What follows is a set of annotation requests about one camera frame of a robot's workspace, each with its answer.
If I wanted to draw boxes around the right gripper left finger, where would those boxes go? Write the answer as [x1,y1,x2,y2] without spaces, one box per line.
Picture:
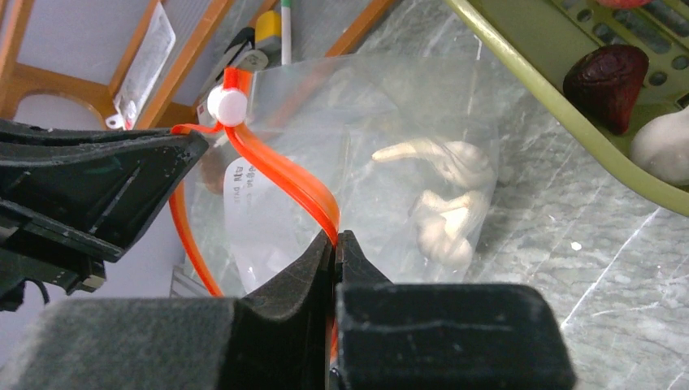
[218,232,334,389]

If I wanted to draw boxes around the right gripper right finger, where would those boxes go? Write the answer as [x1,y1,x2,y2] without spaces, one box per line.
[334,231,577,389]

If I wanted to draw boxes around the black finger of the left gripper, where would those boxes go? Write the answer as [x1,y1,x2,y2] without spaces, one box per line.
[1,119,209,312]

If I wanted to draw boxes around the white toy garlic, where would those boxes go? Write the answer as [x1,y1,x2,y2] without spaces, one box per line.
[409,190,490,270]

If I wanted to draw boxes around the clear zip top bag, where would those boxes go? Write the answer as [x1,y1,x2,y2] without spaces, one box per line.
[171,54,499,297]

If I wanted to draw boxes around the white toy mushroom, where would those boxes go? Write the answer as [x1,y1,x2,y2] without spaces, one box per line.
[371,138,497,189]

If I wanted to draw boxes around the clear flat plastic package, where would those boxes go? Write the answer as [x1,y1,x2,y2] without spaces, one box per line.
[106,1,176,130]

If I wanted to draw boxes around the wooden shelf rack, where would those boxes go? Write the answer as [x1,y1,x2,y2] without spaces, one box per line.
[0,0,400,130]

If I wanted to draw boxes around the olive green plastic basin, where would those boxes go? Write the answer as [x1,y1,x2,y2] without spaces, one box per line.
[444,0,689,219]

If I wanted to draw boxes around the small white toy stem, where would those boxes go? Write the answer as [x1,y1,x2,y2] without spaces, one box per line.
[630,107,688,186]

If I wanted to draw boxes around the dark red toy strawberry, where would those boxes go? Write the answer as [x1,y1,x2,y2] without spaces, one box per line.
[562,44,649,135]

